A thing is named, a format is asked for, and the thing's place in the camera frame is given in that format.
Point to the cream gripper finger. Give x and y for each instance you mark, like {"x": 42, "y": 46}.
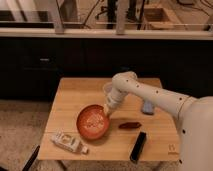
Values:
{"x": 107, "y": 110}

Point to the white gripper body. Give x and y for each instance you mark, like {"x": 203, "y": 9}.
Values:
{"x": 117, "y": 98}

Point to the orange ceramic bowl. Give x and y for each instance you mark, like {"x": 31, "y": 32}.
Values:
{"x": 92, "y": 123}

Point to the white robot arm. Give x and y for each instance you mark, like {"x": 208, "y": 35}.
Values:
{"x": 194, "y": 114}

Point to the blue grey sponge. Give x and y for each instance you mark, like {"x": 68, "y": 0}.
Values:
{"x": 148, "y": 108}

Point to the wooden table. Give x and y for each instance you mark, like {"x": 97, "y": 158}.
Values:
{"x": 74, "y": 94}

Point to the black rectangular remote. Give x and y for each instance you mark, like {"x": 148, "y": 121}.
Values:
{"x": 138, "y": 147}

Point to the white plastic bottle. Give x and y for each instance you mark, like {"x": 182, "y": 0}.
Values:
{"x": 69, "y": 143}

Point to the wooden crate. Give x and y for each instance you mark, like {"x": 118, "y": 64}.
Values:
{"x": 160, "y": 18}

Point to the black table leg bar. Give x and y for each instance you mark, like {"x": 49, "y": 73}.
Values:
{"x": 31, "y": 159}

